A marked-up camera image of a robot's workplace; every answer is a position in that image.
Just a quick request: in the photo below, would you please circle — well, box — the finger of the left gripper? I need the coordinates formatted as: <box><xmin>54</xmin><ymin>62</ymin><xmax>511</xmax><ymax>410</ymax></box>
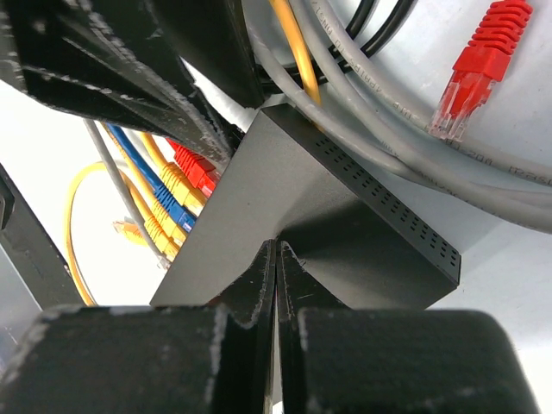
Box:
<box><xmin>1</xmin><ymin>1</ymin><xmax>239</xmax><ymax>164</ymax></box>
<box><xmin>152</xmin><ymin>0</ymin><xmax>264</xmax><ymax>108</ymax></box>

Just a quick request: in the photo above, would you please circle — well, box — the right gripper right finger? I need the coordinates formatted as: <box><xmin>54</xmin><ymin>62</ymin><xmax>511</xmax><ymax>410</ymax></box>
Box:
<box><xmin>276</xmin><ymin>241</ymin><xmax>538</xmax><ymax>413</ymax></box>

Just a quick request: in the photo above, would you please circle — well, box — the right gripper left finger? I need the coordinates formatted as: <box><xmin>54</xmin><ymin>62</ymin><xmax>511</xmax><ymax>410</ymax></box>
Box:
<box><xmin>1</xmin><ymin>240</ymin><xmax>276</xmax><ymax>413</ymax></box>

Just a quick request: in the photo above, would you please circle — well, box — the black network switch box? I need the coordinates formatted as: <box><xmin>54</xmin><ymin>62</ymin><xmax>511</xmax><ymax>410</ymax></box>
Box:
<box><xmin>152</xmin><ymin>104</ymin><xmax>461</xmax><ymax>309</ymax></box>

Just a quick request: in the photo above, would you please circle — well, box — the red ethernet cable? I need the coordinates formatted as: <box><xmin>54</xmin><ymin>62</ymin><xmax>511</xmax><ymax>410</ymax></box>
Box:
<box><xmin>426</xmin><ymin>0</ymin><xmax>534</xmax><ymax>143</ymax></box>

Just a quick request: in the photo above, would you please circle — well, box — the black ethernet cable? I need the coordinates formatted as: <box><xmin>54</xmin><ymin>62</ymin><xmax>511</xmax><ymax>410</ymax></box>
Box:
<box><xmin>254</xmin><ymin>0</ymin><xmax>415</xmax><ymax>87</ymax></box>

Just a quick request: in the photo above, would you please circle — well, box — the blue ethernet cable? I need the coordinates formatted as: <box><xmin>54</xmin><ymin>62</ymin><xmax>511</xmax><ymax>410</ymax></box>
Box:
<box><xmin>104</xmin><ymin>122</ymin><xmax>198</xmax><ymax>234</ymax></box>

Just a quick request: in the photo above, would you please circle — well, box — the grey ethernet cable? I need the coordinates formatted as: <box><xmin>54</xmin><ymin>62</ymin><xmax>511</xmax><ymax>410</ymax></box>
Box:
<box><xmin>241</xmin><ymin>0</ymin><xmax>552</xmax><ymax>235</ymax></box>

